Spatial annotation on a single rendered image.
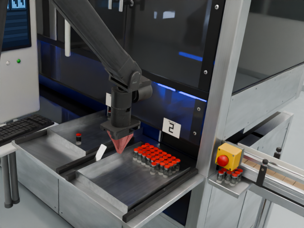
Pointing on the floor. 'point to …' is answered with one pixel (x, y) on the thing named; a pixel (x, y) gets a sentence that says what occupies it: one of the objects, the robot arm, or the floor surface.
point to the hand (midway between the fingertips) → (119, 150)
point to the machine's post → (218, 105)
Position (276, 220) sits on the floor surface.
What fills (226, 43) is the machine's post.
